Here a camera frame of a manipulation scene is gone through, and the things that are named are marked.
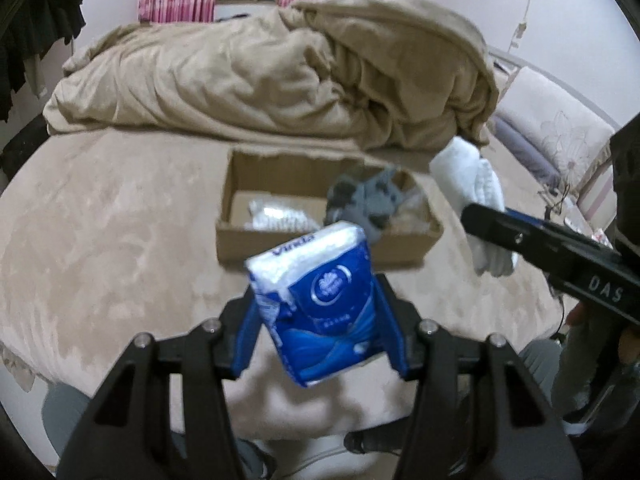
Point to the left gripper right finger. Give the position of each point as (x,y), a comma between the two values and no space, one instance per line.
(478,412)

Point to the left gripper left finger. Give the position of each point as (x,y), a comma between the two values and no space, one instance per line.
(161,412)

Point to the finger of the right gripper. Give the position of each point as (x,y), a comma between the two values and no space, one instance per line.
(487,224)
(524,230)

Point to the white socks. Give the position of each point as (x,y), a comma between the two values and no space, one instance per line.
(465,178)

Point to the grey patterned socks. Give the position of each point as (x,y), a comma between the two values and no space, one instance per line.
(369,203)

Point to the blue tissue pack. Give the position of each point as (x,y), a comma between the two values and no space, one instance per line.
(316,295)

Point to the white beads plastic bag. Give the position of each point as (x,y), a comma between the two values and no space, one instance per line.
(271,215)

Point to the clear plastic bag brown item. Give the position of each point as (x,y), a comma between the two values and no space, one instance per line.
(413,214)

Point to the striped pillow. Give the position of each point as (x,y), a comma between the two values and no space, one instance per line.
(598,201)

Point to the grey pillow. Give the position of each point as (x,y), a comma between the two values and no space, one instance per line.
(526,154)

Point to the white floral pillow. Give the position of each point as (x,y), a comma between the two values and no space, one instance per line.
(569,134)

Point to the open cardboard box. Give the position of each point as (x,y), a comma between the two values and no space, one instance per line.
(303,180)

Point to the beige crumpled duvet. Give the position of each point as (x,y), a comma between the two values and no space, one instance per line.
(351,74)

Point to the black suitcase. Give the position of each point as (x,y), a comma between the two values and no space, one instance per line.
(24,144)

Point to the black hanging clothes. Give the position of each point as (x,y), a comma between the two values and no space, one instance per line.
(29,29)

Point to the white headboard frame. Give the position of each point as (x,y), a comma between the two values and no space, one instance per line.
(511,59)

